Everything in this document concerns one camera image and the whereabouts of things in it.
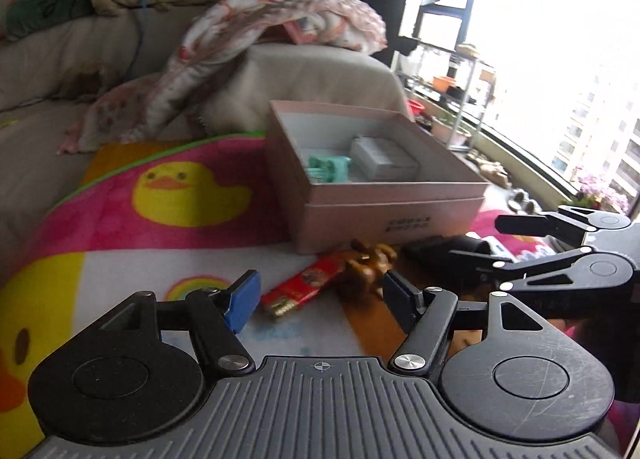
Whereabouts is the green plastic crank toy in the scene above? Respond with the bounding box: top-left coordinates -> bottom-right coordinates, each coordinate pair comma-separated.
306,156 -> 352,184

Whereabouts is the red lighter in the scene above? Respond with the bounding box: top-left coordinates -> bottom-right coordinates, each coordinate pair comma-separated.
259,251 -> 348,319

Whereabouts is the colourful cartoon play mat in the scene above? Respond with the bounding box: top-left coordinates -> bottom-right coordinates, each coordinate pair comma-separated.
0,130 -> 561,459

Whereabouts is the golden bear figurine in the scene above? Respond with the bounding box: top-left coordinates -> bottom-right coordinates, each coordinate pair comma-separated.
344,239 -> 398,299

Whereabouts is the black cylindrical cup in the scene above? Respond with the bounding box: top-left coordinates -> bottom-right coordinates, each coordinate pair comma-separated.
398,235 -> 494,288

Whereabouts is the pink cardboard box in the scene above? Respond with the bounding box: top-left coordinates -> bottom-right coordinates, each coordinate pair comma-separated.
266,100 -> 488,254

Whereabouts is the metal shelf rack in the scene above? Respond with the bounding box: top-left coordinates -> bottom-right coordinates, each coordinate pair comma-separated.
392,36 -> 496,152

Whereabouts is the red plastic basin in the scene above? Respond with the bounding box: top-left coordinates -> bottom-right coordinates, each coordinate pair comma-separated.
406,99 -> 425,121

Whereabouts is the white packet in box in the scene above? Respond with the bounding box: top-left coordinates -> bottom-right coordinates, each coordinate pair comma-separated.
349,136 -> 420,182

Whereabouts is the floral pink blanket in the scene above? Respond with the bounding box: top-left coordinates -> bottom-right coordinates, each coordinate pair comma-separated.
58,0 -> 387,154

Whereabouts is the beige covered sofa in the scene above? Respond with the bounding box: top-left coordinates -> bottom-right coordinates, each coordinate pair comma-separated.
1,0 -> 407,263

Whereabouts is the green plush toy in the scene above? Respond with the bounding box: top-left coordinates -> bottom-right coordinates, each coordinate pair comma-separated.
1,0 -> 96,41

